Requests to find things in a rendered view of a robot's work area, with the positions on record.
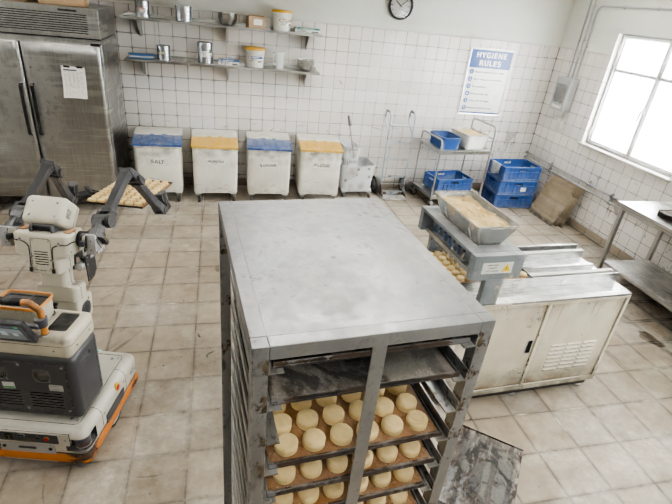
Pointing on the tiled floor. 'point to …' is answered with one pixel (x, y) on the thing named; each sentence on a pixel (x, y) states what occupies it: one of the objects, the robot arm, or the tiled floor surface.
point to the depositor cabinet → (548, 333)
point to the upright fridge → (117, 150)
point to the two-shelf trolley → (448, 154)
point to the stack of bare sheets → (482, 470)
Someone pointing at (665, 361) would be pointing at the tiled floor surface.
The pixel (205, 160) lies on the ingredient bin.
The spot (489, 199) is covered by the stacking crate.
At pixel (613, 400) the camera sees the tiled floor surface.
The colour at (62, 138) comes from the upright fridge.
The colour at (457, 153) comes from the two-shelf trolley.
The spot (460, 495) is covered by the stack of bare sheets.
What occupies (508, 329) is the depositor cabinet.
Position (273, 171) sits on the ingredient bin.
